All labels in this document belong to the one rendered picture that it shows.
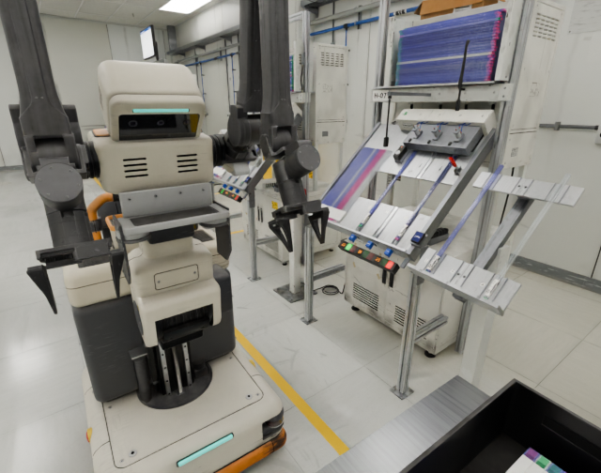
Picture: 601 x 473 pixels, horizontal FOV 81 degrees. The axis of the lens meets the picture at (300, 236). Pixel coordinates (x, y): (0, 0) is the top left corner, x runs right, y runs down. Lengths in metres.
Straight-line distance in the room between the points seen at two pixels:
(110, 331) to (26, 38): 0.94
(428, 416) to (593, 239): 2.73
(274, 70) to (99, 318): 0.96
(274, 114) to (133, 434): 1.11
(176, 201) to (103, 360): 0.69
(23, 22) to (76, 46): 9.05
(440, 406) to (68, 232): 0.68
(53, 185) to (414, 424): 0.66
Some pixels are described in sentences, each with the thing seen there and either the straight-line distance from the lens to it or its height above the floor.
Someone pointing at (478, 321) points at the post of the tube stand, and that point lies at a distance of 1.54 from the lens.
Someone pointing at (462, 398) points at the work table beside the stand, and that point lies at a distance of 0.75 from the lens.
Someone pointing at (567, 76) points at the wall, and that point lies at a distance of 3.29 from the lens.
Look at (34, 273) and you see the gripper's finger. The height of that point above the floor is 1.06.
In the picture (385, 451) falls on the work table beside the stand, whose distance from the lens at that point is 0.64.
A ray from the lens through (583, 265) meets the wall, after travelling 3.37.
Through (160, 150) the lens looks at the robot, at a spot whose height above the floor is 1.19.
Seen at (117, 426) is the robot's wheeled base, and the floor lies 0.28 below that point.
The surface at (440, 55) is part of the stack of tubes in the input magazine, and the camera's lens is 1.94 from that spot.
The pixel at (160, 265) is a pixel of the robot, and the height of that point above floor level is 0.89.
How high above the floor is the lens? 1.29
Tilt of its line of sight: 21 degrees down
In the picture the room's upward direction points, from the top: straight up
